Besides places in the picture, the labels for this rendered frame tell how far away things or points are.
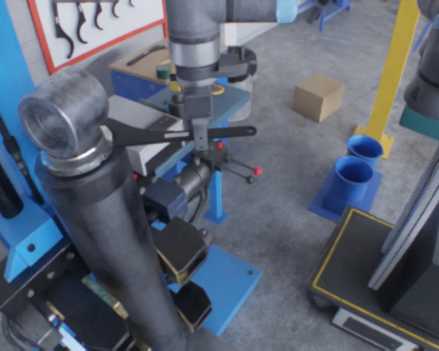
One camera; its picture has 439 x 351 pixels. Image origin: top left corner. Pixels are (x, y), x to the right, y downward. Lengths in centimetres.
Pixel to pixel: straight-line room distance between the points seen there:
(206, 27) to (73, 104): 27
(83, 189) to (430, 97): 90
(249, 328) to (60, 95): 170
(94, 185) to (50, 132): 15
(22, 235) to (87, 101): 55
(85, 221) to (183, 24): 45
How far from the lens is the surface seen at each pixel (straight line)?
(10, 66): 104
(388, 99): 307
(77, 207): 71
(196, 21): 54
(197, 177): 131
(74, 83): 65
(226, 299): 196
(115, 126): 76
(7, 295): 110
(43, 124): 72
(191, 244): 109
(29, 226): 107
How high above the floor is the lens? 190
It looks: 44 degrees down
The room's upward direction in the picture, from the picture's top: 2 degrees counter-clockwise
